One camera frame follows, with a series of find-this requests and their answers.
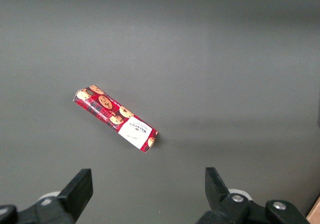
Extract red tartan cookie box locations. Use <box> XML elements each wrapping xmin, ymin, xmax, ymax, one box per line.
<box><xmin>72</xmin><ymin>84</ymin><xmax>159</xmax><ymax>154</ymax></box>

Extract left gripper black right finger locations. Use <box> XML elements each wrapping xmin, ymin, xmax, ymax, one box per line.
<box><xmin>197</xmin><ymin>167</ymin><xmax>252</xmax><ymax>224</ymax></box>

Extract light wooden two-drawer cabinet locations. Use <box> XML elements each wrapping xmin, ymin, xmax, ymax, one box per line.
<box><xmin>306</xmin><ymin>196</ymin><xmax>320</xmax><ymax>224</ymax></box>

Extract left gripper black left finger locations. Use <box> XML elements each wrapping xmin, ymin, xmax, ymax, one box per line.
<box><xmin>34</xmin><ymin>168</ymin><xmax>94</xmax><ymax>224</ymax></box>

